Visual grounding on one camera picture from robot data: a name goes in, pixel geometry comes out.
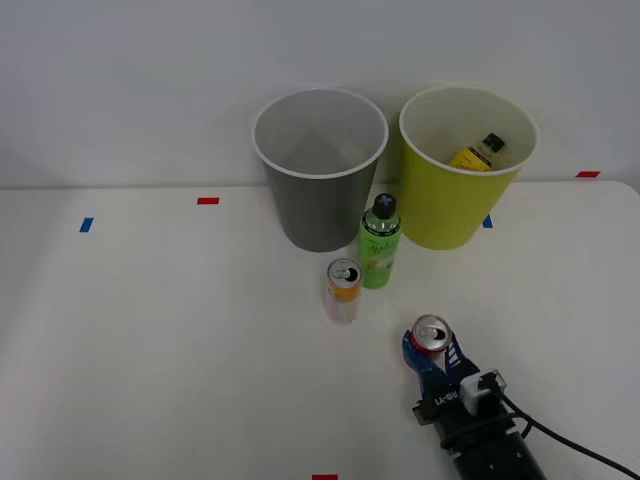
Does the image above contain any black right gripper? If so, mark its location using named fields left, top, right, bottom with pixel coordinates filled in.
left=401, top=330, right=517, bottom=452

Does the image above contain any red drink can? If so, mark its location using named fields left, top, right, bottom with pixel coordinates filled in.
left=408, top=314, right=455, bottom=372

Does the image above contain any orange and white drink can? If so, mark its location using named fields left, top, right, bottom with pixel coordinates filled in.
left=325, top=257, right=363, bottom=325

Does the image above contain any green bottle with black cap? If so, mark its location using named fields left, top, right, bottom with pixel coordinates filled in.
left=357, top=192, right=403, bottom=290

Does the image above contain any yellow-green plastic waste bin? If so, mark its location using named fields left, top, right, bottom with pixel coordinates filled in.
left=398, top=84, right=540, bottom=251

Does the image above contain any grey plastic waste bin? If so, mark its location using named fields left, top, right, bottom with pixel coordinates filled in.
left=251, top=87, right=390, bottom=254

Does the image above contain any yellow bottle with black cap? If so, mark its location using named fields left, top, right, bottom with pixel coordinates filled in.
left=448, top=132, right=506, bottom=174

